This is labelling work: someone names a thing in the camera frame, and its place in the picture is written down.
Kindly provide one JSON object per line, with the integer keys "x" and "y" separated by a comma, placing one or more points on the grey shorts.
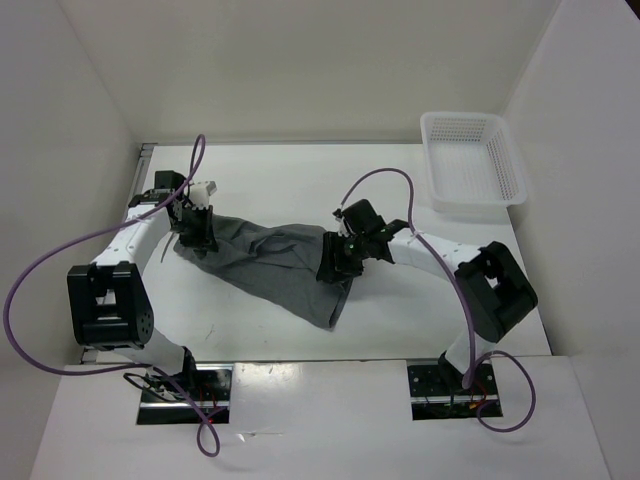
{"x": 278, "y": 264}

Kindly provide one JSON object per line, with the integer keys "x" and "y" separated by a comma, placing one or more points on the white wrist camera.
{"x": 199, "y": 195}
{"x": 343, "y": 229}

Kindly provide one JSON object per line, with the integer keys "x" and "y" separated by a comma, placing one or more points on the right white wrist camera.
{"x": 343, "y": 229}

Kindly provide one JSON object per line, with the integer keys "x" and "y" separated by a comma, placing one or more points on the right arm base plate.
{"x": 436, "y": 393}

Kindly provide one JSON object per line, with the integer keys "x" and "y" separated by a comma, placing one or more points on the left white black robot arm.
{"x": 110, "y": 307}

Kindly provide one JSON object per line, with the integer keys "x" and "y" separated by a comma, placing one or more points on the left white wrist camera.
{"x": 199, "y": 195}

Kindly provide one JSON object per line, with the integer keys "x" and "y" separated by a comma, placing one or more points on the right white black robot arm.
{"x": 494, "y": 292}

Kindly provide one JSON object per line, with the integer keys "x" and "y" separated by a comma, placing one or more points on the white perforated plastic basket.
{"x": 472, "y": 162}

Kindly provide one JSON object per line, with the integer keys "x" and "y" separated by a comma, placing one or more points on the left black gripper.
{"x": 204, "y": 240}

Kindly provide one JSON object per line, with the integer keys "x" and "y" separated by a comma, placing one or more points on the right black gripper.
{"x": 344, "y": 269}

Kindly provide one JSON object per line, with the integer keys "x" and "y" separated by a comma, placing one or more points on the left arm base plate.
{"x": 162, "y": 404}

